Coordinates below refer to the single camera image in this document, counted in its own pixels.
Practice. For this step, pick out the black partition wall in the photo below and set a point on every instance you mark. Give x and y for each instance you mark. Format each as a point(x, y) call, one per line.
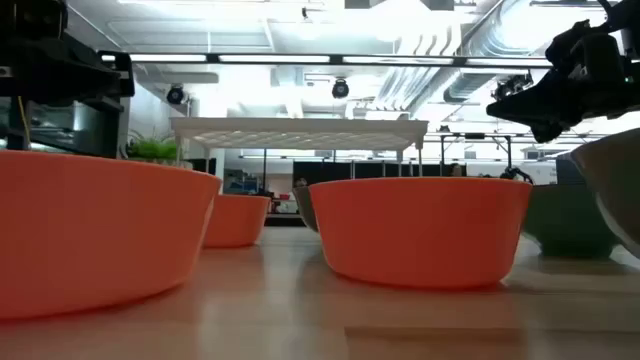
point(325, 172)

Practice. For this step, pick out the green potted plant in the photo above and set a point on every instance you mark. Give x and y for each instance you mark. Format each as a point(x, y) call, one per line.
point(150, 149)

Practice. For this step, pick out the black wall screen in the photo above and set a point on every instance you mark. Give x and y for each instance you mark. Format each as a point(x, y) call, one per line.
point(202, 165)

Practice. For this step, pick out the green plastic mini bowl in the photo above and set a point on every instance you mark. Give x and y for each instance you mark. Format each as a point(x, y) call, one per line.
point(565, 220)
point(620, 185)
point(306, 207)

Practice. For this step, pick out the silver ventilation duct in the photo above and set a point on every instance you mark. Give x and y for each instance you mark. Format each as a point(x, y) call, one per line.
point(487, 40)

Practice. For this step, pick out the orange plastic mini bowl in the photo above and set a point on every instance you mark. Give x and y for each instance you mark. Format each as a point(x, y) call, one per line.
point(235, 220)
point(100, 235)
point(420, 230)

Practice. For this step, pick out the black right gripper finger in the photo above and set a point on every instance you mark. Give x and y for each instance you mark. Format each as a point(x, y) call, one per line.
point(545, 100)
point(547, 134)

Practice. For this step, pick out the long ceiling light bar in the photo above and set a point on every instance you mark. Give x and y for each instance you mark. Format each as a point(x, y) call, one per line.
point(275, 58)

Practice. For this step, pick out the black computer monitor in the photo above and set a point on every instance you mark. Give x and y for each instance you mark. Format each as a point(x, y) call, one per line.
point(564, 170)

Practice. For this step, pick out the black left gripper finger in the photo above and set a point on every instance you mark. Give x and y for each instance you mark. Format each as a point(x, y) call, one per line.
point(60, 70)

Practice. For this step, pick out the black ceiling spotlight cluster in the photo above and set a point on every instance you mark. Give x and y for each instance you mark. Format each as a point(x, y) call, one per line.
point(510, 86)

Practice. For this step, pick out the person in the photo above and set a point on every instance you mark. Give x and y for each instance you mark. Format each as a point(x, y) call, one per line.
point(455, 170)
point(300, 183)

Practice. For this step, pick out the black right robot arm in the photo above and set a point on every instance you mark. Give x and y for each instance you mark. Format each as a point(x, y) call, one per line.
point(627, 12)

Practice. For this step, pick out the black metal frame stand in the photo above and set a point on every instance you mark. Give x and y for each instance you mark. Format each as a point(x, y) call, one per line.
point(474, 135)

